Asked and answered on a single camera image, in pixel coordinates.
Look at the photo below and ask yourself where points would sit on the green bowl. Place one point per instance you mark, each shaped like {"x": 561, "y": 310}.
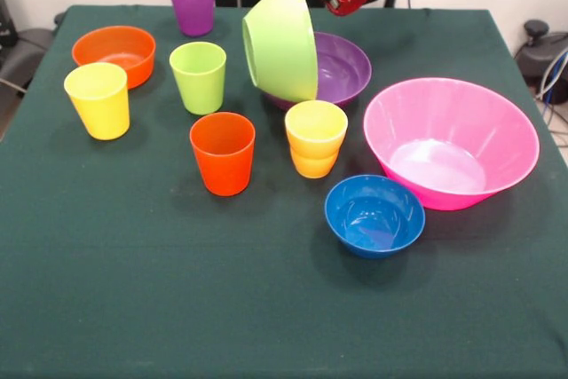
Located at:
{"x": 279, "y": 41}

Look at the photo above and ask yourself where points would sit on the purple bowl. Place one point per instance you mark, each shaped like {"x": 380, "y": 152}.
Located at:
{"x": 341, "y": 68}

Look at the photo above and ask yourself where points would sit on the purple cup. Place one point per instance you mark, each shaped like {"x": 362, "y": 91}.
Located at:
{"x": 193, "y": 15}

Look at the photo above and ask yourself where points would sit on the green cup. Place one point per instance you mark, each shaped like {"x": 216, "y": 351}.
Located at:
{"x": 199, "y": 90}

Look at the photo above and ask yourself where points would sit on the yellow ribbed cup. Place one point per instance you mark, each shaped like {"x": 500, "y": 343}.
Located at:
{"x": 315, "y": 161}

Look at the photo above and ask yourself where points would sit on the pink bowl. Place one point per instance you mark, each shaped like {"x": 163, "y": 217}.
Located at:
{"x": 448, "y": 112}

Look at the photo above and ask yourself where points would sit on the orange cup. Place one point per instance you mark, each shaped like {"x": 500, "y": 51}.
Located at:
{"x": 224, "y": 166}

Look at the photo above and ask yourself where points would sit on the orange bowl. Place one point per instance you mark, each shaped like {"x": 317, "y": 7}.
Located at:
{"x": 111, "y": 41}

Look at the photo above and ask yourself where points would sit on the tall yellow cup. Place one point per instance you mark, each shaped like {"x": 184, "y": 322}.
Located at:
{"x": 102, "y": 117}

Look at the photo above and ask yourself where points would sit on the blue bowl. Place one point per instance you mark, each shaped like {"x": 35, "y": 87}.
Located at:
{"x": 399, "y": 237}

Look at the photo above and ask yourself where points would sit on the dark green tablecloth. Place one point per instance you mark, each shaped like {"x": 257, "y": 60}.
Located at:
{"x": 133, "y": 286}

